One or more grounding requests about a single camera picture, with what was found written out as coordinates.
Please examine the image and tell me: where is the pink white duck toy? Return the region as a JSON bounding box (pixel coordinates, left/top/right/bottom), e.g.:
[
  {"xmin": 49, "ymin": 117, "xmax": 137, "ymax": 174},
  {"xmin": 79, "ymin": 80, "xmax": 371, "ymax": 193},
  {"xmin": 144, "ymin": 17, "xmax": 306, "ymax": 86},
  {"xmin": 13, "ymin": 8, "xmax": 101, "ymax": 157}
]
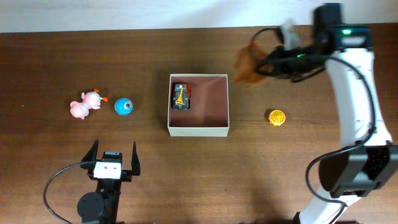
[{"xmin": 70, "ymin": 88, "xmax": 108, "ymax": 119}]

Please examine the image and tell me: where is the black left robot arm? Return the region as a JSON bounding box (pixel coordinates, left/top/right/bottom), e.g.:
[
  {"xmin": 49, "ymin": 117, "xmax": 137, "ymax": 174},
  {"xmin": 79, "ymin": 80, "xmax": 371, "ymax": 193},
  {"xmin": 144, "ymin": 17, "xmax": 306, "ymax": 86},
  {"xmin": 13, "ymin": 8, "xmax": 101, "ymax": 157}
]
[{"xmin": 77, "ymin": 140, "xmax": 141, "ymax": 223}]

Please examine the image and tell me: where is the yellow ball toy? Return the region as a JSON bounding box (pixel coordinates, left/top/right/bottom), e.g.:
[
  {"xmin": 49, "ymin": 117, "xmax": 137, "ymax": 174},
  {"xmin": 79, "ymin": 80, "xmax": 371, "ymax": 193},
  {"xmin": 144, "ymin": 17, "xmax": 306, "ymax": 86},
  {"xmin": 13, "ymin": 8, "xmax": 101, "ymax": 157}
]
[{"xmin": 268, "ymin": 110, "xmax": 286, "ymax": 126}]

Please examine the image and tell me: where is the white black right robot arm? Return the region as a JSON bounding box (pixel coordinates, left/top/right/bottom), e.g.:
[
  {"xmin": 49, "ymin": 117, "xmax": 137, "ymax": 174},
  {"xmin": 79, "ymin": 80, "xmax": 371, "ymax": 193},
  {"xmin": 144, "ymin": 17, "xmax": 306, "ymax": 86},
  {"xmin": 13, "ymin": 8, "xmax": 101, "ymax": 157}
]
[{"xmin": 254, "ymin": 3, "xmax": 397, "ymax": 224}]

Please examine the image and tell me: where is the grey toy car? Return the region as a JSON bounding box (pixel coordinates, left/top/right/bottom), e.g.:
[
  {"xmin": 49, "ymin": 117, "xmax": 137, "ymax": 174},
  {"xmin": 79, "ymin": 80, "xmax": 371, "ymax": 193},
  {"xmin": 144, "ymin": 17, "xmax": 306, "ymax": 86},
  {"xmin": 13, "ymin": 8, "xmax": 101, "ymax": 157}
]
[{"xmin": 172, "ymin": 83, "xmax": 191, "ymax": 110}]

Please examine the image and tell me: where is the beige cardboard box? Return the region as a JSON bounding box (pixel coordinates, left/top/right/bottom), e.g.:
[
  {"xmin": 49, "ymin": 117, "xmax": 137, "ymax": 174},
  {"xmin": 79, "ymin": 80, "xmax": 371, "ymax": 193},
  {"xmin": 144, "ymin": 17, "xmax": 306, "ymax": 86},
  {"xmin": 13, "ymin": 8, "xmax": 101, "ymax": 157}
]
[{"xmin": 167, "ymin": 73, "xmax": 229, "ymax": 137}]

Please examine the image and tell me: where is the blue ball toy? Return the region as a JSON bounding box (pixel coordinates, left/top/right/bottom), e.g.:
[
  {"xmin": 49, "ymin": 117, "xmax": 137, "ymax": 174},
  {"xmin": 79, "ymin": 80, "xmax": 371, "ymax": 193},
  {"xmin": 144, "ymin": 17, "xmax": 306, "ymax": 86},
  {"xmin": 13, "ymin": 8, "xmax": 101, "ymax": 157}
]
[{"xmin": 114, "ymin": 98, "xmax": 134, "ymax": 116}]

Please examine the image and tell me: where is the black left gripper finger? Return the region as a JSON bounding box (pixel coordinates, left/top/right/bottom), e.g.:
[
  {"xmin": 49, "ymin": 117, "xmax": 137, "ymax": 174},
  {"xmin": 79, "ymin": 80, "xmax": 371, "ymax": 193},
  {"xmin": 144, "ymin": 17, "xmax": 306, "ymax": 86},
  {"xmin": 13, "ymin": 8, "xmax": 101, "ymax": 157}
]
[
  {"xmin": 131, "ymin": 141, "xmax": 141, "ymax": 176},
  {"xmin": 81, "ymin": 139, "xmax": 99, "ymax": 166}
]

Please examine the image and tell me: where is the brown plush toy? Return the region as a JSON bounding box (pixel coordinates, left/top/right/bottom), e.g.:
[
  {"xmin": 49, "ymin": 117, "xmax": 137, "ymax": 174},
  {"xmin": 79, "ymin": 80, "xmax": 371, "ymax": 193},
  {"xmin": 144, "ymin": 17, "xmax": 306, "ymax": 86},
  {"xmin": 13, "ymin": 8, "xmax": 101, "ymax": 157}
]
[{"xmin": 233, "ymin": 41, "xmax": 268, "ymax": 88}]

